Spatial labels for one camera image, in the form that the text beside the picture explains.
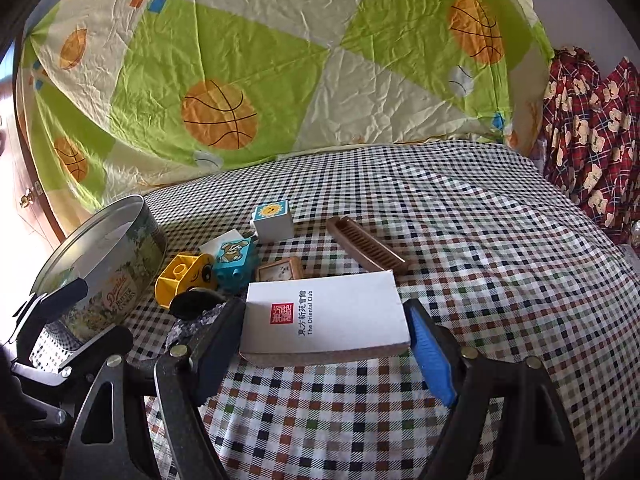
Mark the brown wooden comb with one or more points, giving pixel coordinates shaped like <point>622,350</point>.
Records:
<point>367,245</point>

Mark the round printed cookie tin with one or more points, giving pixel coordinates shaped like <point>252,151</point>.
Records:
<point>125,265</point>

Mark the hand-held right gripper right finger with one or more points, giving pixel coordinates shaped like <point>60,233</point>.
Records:
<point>432,355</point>

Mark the brown wooden cabinet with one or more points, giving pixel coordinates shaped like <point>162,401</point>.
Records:
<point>20,170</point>

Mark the black oval object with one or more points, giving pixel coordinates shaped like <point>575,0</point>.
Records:
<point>195,302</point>

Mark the white sun toy block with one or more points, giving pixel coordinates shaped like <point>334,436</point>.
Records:
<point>272,220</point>

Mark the white printed cardboard box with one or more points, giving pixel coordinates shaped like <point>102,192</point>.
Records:
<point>325,315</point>

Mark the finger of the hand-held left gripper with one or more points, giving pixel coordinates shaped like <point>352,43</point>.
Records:
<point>107,345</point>
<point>60,295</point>

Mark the teal dog toy block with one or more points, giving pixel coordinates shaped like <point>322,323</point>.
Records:
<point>235,265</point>

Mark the white toy piece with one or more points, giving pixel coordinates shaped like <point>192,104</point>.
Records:
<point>220,245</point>

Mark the green basketball print blanket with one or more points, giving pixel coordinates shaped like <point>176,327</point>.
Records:
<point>280,60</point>

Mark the checkered bed sheet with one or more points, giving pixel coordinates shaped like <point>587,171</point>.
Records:
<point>500,285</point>

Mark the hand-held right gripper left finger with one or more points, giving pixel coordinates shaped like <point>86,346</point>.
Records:
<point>220,355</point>

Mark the yellow toy block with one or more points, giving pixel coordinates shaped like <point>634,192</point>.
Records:
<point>180,280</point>

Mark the brown framed rectangular box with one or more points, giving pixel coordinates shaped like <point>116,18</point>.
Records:
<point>280,270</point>

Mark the red plaid bear cloth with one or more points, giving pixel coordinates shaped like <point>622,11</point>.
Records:
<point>585,140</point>

